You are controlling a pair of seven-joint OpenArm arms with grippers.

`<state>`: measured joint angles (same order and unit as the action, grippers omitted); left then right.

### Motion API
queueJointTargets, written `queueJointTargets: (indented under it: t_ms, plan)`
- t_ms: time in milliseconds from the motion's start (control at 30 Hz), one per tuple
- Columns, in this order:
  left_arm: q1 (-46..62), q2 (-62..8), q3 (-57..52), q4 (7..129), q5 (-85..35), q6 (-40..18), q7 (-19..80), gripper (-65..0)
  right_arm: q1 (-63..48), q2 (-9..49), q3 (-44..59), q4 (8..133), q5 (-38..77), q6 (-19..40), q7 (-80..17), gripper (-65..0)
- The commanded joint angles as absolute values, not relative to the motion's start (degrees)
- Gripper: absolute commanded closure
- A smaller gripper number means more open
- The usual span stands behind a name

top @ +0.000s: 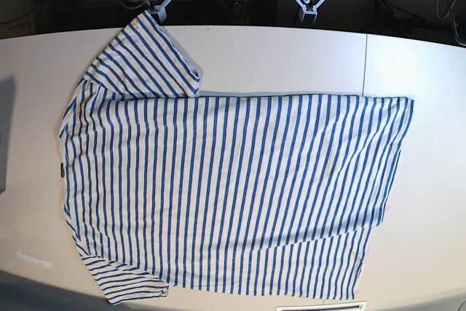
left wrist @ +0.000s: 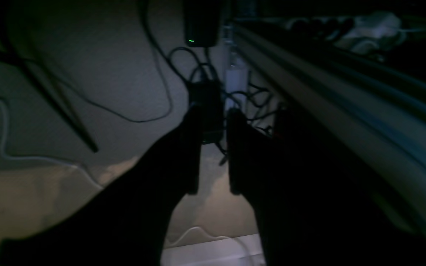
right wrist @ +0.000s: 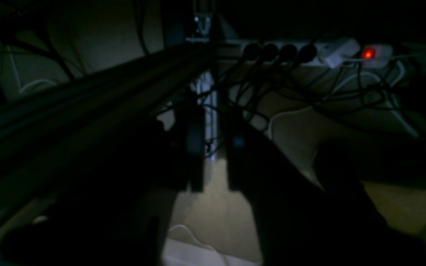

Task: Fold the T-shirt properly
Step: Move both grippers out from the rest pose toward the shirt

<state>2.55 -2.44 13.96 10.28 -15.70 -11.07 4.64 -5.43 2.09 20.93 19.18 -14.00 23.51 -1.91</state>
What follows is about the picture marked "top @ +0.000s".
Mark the blue white striped T-shirt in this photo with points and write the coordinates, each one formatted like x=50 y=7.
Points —
x=249 y=195

